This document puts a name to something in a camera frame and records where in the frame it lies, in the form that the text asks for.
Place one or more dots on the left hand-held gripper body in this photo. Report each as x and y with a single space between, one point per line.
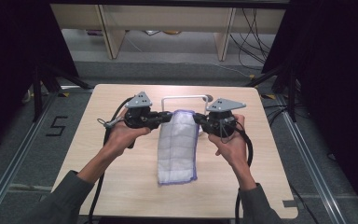
138 116

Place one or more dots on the black metal stand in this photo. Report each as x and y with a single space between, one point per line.
38 93
291 93

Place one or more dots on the person's right hand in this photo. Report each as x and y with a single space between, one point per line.
233 149

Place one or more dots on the beige desk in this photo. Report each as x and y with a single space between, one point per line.
167 18

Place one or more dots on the aluminium floor rail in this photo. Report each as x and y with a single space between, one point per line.
310 161
12 165

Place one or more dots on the white towel rack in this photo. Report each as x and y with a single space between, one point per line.
183 96

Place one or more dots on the black curtain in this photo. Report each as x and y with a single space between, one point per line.
338 77
15 56

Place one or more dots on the person's left hand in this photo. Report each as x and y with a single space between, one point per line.
121 137

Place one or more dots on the grey table grommet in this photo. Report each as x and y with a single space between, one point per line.
210 97

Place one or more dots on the white cloth with purple edge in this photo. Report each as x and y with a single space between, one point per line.
177 149

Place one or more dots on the yellow black floor tape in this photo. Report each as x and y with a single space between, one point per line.
268 96
64 94

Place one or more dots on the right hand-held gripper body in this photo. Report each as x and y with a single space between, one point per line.
220 123

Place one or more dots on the orange round object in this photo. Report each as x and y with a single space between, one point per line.
171 32

